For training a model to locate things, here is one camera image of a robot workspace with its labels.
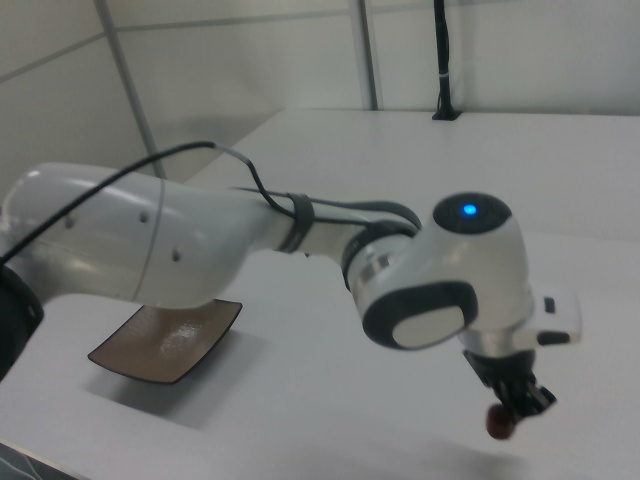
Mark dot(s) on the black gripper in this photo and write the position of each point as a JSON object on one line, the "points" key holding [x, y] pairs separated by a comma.
{"points": [[500, 370]]}

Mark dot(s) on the small round brown food item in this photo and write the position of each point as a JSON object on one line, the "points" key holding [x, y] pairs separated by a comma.
{"points": [[501, 422]]}

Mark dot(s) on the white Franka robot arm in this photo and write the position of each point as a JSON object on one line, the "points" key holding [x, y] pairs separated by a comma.
{"points": [[150, 240]]}

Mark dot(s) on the brown square ceramic plate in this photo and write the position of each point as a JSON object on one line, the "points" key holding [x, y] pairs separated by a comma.
{"points": [[165, 345]]}

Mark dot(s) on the upright grey metal frame post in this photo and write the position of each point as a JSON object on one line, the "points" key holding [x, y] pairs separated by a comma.
{"points": [[368, 55]]}

